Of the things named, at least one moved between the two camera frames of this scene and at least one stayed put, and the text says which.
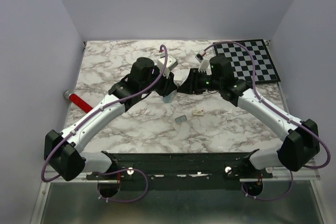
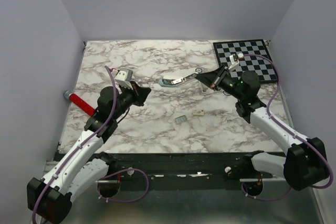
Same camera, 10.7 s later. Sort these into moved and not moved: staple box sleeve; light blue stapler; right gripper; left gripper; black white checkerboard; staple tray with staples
Moved: light blue stapler; right gripper; left gripper
Not moved: staple box sleeve; black white checkerboard; staple tray with staples
